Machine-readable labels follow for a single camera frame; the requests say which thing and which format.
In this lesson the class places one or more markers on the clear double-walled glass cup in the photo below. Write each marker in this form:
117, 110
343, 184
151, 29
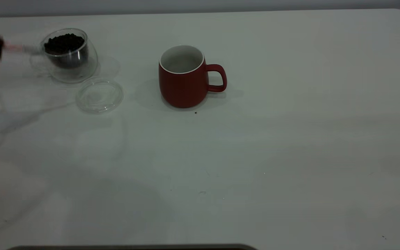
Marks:
78, 73

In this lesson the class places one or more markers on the red ceramic mug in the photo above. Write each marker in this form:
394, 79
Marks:
182, 90

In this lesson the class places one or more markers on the dark coffee beans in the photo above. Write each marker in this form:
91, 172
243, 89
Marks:
64, 43

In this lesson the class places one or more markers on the clear round glass lid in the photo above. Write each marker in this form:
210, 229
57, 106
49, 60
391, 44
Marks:
99, 100

